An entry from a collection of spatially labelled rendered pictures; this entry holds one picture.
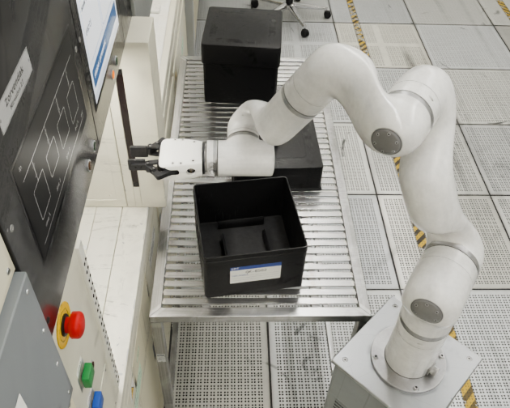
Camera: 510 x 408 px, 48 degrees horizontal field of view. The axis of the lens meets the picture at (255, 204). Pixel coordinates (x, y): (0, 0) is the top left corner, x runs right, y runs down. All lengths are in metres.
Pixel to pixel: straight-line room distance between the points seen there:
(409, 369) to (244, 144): 0.67
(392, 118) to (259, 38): 1.25
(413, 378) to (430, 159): 0.64
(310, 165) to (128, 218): 0.59
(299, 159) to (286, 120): 0.72
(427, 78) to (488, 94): 2.96
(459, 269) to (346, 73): 0.46
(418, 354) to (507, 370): 1.19
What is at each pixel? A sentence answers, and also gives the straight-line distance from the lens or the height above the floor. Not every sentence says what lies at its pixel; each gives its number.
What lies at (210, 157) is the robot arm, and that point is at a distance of 1.31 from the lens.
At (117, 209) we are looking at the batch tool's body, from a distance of 1.70.
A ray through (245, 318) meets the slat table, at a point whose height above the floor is 0.75.
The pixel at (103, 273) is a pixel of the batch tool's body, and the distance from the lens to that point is 1.56.
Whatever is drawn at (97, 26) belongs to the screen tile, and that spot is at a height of 1.56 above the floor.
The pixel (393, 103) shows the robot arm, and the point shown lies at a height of 1.53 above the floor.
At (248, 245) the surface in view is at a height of 0.77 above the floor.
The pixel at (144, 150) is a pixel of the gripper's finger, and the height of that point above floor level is 1.19.
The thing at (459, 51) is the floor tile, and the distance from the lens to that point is 4.39.
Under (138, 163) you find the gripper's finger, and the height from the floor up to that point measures 1.20.
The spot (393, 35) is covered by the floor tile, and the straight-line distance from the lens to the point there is 4.43.
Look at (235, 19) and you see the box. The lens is 2.27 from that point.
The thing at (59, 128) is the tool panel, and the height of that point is 1.58.
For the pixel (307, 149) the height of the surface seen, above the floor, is 0.86.
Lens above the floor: 2.08
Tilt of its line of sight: 46 degrees down
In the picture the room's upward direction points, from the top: 3 degrees clockwise
